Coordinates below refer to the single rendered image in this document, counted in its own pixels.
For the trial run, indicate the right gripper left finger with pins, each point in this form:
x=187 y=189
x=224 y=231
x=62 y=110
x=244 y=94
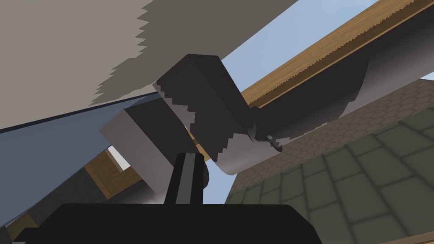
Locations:
x=174 y=184

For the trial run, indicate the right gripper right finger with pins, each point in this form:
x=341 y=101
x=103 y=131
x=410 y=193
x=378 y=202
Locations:
x=196 y=183

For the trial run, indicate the blue-grey cupboard door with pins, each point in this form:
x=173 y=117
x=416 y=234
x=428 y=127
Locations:
x=51 y=145

